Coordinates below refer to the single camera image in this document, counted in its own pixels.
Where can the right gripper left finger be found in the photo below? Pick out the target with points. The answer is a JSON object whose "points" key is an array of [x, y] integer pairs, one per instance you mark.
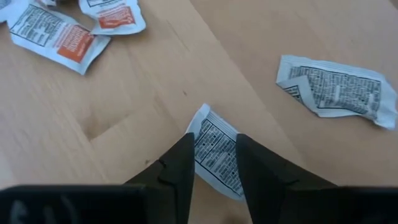
{"points": [[174, 186]]}

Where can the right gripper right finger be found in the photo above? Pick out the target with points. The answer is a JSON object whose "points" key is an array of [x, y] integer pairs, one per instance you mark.
{"points": [[273, 193]]}

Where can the white packet black print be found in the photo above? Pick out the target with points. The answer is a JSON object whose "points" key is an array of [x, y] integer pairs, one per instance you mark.
{"points": [[335, 90], [214, 152], [3, 9], [48, 2]]}

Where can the white packet orange label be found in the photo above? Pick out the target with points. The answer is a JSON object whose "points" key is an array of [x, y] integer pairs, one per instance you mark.
{"points": [[115, 15], [56, 37]]}

